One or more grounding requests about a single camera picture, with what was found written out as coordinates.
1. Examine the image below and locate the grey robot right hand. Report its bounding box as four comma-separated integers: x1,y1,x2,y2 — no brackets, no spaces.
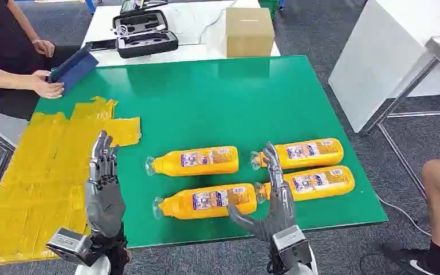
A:
226,141,297,242

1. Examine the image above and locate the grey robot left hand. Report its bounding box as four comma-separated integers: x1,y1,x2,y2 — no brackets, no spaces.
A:
85,131,127,239

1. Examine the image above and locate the green table mat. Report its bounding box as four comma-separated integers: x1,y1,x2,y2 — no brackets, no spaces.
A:
34,55,389,250

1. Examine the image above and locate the open black equipment case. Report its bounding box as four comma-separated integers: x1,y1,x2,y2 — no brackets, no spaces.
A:
112,9,180,60

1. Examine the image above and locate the black shoe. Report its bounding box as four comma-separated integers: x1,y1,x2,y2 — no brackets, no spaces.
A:
380,242,440,275

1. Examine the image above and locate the orange drink bottle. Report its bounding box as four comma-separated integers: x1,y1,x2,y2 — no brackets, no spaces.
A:
250,137,345,171
253,165,356,204
145,146,240,178
152,183,258,221

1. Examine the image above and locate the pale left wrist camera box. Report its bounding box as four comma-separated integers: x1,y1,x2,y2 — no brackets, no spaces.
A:
45,227,93,268

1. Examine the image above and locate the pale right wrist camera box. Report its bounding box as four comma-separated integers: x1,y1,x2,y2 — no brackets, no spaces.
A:
271,225,314,266

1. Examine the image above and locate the seated person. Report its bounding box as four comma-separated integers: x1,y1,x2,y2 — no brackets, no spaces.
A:
0,0,82,121

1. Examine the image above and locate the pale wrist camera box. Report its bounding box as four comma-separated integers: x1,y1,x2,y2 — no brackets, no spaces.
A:
271,225,314,266
45,227,93,268

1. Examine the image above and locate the green crate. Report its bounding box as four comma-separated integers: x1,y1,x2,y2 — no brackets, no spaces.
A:
258,0,280,21

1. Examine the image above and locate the blue tablet folder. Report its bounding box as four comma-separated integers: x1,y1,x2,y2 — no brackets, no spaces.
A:
46,41,100,95

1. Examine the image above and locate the white cable on table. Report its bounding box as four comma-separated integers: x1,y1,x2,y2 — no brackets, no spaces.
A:
198,0,241,45

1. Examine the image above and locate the yellow taped sheet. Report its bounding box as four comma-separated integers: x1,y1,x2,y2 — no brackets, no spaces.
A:
0,96,142,268

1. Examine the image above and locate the person's left hand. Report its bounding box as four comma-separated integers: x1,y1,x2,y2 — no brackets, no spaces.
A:
32,37,56,59

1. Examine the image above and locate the white table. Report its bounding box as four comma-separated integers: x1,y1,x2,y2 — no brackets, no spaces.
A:
81,0,282,68

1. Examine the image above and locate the white floor cable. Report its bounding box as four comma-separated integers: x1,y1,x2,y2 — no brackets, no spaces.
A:
376,195,433,238

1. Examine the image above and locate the person's right hand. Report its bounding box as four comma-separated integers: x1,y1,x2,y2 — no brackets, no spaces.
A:
30,69,65,100

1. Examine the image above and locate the brown cardboard box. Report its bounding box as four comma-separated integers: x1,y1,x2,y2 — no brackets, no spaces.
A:
225,7,276,59

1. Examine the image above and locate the black phone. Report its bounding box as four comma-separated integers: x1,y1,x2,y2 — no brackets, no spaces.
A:
89,38,118,52

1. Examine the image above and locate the black floor cable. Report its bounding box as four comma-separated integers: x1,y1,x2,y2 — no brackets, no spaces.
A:
359,252,387,275

